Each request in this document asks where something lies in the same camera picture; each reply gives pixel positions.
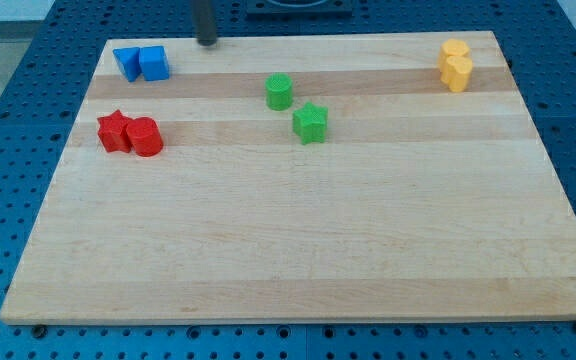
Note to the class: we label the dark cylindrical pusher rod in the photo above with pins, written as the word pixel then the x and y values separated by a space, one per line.
pixel 204 22

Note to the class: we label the blue triangle block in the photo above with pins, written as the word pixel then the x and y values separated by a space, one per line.
pixel 127 60

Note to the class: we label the blue cube block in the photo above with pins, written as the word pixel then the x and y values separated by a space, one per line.
pixel 154 64

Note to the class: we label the green cylinder block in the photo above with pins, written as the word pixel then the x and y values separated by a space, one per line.
pixel 279 94

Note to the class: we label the red cylinder block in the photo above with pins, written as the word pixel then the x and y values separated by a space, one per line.
pixel 145 137

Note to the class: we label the red star block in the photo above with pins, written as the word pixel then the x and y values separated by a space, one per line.
pixel 112 132

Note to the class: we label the green star block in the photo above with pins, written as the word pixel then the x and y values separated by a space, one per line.
pixel 309 123

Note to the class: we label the wooden board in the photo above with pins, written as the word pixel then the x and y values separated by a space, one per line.
pixel 422 205

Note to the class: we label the yellow hexagon block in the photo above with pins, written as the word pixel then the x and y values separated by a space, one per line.
pixel 452 47

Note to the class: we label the yellow heart block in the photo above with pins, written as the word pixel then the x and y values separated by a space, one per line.
pixel 456 72

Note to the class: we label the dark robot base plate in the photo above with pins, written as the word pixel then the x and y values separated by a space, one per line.
pixel 258 8

